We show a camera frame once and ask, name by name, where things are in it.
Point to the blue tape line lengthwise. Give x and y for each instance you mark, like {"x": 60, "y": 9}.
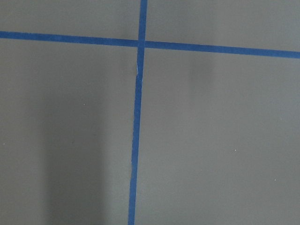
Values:
{"x": 137, "y": 111}

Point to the blue tape line crosswise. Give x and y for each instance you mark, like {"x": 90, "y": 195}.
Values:
{"x": 149, "y": 44}

